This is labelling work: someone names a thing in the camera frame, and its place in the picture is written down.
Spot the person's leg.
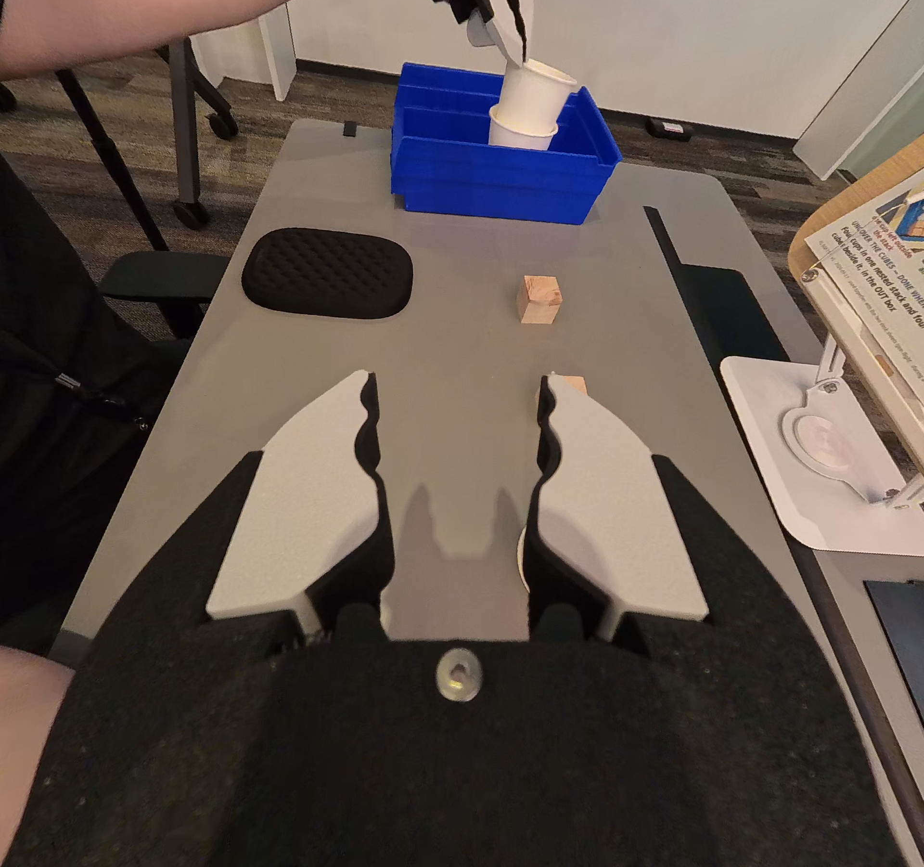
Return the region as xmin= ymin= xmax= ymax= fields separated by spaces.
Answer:
xmin=0 ymin=647 xmax=77 ymax=799

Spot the person's left forearm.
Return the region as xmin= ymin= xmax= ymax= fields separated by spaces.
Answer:
xmin=0 ymin=0 xmax=395 ymax=82

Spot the blue plastic bin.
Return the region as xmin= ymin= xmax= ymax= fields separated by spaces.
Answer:
xmin=390 ymin=62 xmax=624 ymax=226

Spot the white display stand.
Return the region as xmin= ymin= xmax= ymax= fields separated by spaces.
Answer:
xmin=719 ymin=336 xmax=924 ymax=558

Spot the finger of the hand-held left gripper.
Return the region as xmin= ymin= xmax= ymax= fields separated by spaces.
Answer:
xmin=504 ymin=0 xmax=538 ymax=65
xmin=478 ymin=0 xmax=526 ymax=65

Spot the black floor sign stand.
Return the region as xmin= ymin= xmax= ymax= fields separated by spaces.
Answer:
xmin=54 ymin=69 xmax=171 ymax=254

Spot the black textured wrist pad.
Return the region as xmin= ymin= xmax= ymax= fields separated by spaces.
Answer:
xmin=241 ymin=227 xmax=414 ymax=321

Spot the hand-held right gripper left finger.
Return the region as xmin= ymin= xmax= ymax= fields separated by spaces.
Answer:
xmin=205 ymin=370 xmax=397 ymax=640

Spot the printed instruction poster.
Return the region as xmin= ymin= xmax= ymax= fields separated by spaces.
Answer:
xmin=803 ymin=170 xmax=924 ymax=409

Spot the black rectangular table plate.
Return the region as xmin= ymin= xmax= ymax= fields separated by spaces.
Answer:
xmin=862 ymin=578 xmax=924 ymax=739
xmin=679 ymin=264 xmax=792 ymax=364

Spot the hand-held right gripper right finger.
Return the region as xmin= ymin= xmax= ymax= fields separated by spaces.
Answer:
xmin=523 ymin=374 xmax=710 ymax=640

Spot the black chair armrest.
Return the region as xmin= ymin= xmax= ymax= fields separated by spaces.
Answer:
xmin=99 ymin=251 xmax=229 ymax=339

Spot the instruction poster on stand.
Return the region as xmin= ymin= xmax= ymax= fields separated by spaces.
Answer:
xmin=787 ymin=134 xmax=924 ymax=308

